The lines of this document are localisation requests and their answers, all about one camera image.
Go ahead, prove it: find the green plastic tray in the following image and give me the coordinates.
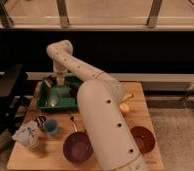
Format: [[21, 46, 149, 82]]
[[36, 76, 82, 112]]

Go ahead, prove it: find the wooden board table top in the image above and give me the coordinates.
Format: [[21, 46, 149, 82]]
[[7, 82, 164, 171]]

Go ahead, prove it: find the orange bowl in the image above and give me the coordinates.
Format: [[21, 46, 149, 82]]
[[131, 126, 156, 154]]

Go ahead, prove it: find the red yellow apple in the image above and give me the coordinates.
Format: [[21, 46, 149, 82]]
[[119, 103, 130, 116]]

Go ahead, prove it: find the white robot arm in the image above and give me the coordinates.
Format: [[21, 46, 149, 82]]
[[46, 40, 150, 171]]

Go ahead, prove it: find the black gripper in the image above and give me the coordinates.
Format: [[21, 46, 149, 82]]
[[43, 75, 78, 89]]

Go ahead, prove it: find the blue cup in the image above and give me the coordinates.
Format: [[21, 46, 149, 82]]
[[43, 119, 58, 136]]

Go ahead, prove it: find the white crumpled cloth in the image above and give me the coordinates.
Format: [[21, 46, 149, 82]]
[[12, 121, 38, 149]]

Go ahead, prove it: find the purple bowl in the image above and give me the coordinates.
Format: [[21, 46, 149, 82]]
[[63, 132, 93, 163]]

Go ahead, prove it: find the black chair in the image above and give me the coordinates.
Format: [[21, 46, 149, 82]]
[[0, 64, 29, 134]]

